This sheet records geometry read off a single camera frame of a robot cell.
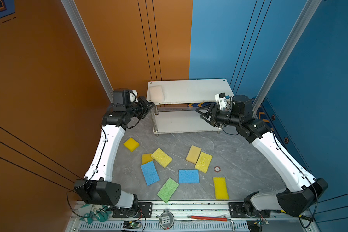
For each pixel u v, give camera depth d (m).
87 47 0.83
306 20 0.73
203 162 0.89
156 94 0.79
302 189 0.39
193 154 0.92
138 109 0.62
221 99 0.62
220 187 0.79
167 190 0.79
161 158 0.89
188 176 0.83
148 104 0.62
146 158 0.91
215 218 0.71
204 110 0.60
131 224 0.71
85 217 0.70
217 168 0.87
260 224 0.70
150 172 0.83
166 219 0.64
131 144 0.97
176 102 0.77
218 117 0.58
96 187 0.39
